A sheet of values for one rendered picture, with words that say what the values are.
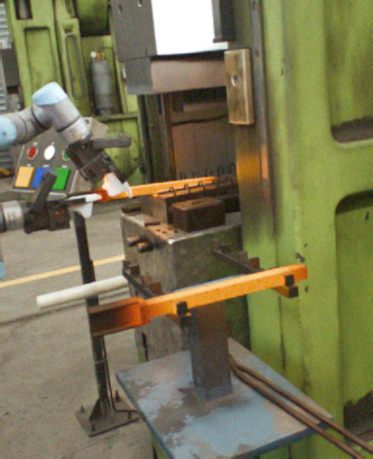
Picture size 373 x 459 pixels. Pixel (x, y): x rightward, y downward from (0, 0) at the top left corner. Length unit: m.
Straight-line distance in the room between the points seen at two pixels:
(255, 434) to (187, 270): 0.52
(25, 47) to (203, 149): 4.74
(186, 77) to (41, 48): 5.04
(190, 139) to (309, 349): 0.81
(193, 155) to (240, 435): 1.03
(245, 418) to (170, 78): 0.87
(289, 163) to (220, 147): 0.68
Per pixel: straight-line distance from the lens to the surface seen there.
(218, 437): 1.12
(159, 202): 1.62
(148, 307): 0.97
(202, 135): 1.91
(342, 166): 1.37
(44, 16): 6.55
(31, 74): 6.53
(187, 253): 1.48
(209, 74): 1.62
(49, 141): 2.15
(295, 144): 1.28
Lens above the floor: 1.31
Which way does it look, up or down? 13 degrees down
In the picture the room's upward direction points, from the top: 6 degrees counter-clockwise
